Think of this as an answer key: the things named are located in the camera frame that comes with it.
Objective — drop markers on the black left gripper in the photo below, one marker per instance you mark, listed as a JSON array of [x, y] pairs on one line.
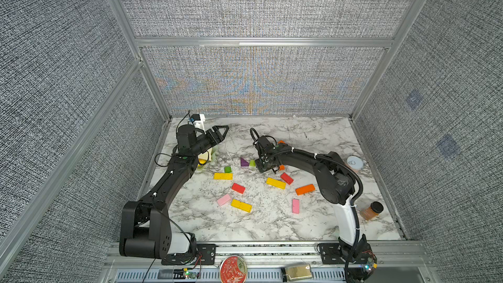
[[217, 137]]

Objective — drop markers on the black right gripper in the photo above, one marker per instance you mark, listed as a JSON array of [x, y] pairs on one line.
[[259, 167]]

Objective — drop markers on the purple triangle block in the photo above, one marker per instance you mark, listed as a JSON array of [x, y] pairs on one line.
[[244, 163]]

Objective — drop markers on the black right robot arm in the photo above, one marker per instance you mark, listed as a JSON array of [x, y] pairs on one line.
[[337, 183]]

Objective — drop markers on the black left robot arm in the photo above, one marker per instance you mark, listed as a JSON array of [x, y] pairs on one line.
[[146, 228]]

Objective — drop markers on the green wavy plate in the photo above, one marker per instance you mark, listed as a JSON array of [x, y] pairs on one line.
[[206, 157]]

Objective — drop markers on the yellow block centre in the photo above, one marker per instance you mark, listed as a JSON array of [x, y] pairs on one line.
[[276, 183]]

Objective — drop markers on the yellow block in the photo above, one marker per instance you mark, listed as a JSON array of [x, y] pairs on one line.
[[276, 183], [241, 205], [223, 176]]

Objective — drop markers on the toy bread slice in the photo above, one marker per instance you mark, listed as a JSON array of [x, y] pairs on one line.
[[212, 154]]

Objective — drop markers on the red block right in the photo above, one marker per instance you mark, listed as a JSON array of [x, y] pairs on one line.
[[286, 178]]

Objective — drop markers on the red block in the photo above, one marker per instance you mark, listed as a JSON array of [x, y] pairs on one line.
[[286, 178], [238, 188]]

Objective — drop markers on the red block left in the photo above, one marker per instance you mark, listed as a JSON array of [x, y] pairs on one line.
[[238, 188]]

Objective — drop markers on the yellow block left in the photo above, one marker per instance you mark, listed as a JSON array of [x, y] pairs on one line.
[[223, 176]]

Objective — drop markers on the pink block right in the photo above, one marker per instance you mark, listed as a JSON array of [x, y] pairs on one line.
[[295, 206]]

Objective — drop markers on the pink block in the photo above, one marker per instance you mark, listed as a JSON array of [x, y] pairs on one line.
[[295, 206], [224, 200]]

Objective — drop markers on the yellow block near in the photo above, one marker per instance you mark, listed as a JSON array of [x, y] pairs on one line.
[[241, 205]]

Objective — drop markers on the pink block left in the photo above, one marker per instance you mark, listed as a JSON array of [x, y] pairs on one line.
[[224, 200]]

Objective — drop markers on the white lidded cup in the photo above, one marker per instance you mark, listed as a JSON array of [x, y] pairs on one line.
[[355, 163]]

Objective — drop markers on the amber jar black lid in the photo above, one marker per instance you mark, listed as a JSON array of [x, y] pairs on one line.
[[374, 209]]

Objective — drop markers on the red round tin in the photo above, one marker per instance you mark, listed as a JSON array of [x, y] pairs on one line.
[[233, 269]]

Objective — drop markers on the gold metal box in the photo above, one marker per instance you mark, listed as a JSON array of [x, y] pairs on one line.
[[296, 272]]

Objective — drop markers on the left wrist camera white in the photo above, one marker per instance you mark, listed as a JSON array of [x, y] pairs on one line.
[[197, 120]]

